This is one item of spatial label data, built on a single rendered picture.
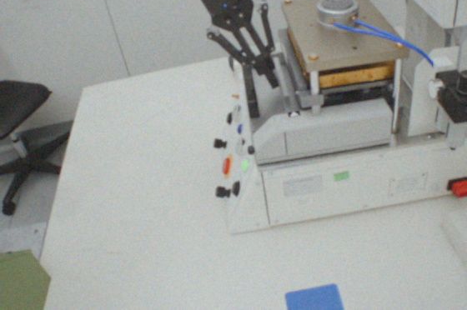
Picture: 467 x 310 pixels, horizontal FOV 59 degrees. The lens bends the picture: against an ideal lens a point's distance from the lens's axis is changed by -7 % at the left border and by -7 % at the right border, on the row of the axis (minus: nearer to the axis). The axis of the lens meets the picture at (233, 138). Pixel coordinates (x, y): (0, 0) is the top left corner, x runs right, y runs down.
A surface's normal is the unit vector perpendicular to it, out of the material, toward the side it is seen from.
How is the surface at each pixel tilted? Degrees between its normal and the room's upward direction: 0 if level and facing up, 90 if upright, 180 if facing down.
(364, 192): 90
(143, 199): 0
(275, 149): 90
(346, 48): 0
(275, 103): 0
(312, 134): 90
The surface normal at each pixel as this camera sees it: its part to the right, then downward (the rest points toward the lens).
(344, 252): -0.15, -0.77
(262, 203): 0.06, 0.62
